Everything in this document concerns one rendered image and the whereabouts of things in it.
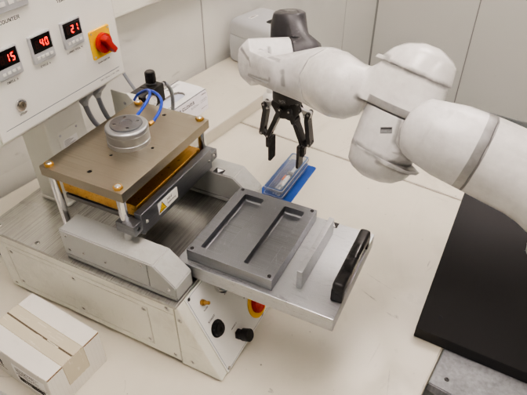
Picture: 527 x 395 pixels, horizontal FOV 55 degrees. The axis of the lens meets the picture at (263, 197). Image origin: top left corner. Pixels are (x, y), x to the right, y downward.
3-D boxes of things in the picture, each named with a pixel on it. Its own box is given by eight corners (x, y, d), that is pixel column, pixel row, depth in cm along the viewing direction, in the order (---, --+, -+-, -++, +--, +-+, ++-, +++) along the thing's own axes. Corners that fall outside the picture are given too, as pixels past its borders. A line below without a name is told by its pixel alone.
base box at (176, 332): (14, 286, 113) (-12, 229, 103) (121, 193, 140) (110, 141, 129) (221, 382, 95) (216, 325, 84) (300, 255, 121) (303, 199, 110)
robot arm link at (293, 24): (280, 92, 110) (325, 88, 111) (281, 31, 102) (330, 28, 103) (266, 58, 124) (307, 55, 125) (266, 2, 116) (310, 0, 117)
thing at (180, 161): (67, 197, 95) (53, 155, 89) (139, 141, 111) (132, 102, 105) (140, 224, 89) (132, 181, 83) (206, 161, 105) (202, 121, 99)
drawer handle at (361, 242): (329, 299, 82) (331, 283, 80) (358, 242, 93) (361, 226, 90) (341, 304, 82) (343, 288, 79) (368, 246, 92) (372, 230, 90)
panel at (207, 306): (227, 373, 96) (183, 300, 88) (291, 269, 117) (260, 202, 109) (235, 374, 95) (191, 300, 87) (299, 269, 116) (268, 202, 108)
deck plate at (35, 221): (-14, 230, 103) (-17, 226, 102) (100, 146, 127) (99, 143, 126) (175, 310, 87) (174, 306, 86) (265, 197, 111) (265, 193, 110)
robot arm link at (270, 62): (361, 46, 86) (314, 29, 114) (252, 53, 84) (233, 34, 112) (359, 110, 91) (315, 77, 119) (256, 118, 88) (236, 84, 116)
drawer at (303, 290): (178, 274, 92) (173, 243, 87) (236, 205, 107) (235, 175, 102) (331, 335, 81) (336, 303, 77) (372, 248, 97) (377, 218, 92)
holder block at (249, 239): (187, 259, 89) (186, 248, 88) (241, 196, 103) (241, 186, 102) (271, 291, 84) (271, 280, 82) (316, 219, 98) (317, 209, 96)
